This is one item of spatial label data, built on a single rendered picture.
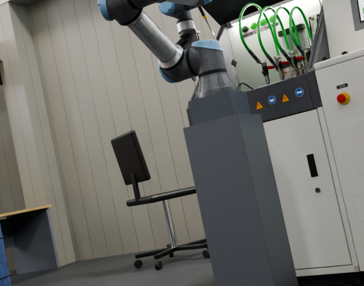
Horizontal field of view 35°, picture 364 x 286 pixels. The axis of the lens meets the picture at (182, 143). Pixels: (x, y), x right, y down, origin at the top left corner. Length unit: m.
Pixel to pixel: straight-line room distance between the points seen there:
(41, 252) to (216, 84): 4.29
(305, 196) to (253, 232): 0.53
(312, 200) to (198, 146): 0.65
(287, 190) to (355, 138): 0.39
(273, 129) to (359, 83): 0.44
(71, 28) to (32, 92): 0.81
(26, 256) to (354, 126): 4.54
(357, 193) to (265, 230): 0.53
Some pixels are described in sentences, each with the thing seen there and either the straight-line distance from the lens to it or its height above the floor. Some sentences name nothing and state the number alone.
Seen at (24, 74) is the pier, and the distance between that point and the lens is 6.40.
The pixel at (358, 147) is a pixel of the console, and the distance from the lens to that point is 2.50.
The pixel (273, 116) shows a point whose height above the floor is 0.80.
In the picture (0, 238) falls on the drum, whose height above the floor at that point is 0.48.
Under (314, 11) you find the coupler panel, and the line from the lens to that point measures 3.17.
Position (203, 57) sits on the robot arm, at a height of 1.06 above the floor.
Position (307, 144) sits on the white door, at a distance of 2.58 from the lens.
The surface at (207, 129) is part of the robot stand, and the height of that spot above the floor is 0.77.
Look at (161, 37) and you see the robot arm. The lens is 2.23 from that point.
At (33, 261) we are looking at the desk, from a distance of 6.34.
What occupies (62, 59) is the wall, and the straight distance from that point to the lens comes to 6.38.
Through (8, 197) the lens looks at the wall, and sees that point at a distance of 6.98.
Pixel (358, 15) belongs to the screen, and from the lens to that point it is 2.80.
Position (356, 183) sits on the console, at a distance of 2.51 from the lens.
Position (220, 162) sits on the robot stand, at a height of 0.64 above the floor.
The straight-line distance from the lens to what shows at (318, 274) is 2.66.
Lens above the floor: 0.59
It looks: 4 degrees up
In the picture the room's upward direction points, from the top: 12 degrees counter-clockwise
